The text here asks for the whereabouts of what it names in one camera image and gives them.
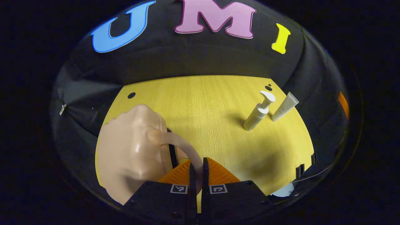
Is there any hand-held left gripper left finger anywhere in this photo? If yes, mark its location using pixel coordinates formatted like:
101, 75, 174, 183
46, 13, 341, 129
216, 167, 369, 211
124, 159, 198, 222

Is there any white squeeze tube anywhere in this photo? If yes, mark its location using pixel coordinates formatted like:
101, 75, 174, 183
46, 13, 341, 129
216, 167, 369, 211
271, 92, 299, 122

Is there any black backdrop cloth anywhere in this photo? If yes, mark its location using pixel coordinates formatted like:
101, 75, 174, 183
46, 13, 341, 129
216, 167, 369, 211
49, 0, 352, 203

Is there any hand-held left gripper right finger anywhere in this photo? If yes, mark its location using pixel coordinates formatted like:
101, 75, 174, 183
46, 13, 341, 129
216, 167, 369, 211
202, 157, 271, 221

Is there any pink suitcase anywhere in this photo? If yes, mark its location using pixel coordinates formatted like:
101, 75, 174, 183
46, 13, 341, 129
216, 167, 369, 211
95, 104, 204, 206

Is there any white pump bottle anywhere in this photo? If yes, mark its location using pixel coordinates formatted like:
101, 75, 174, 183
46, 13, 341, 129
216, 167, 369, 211
243, 91, 276, 131

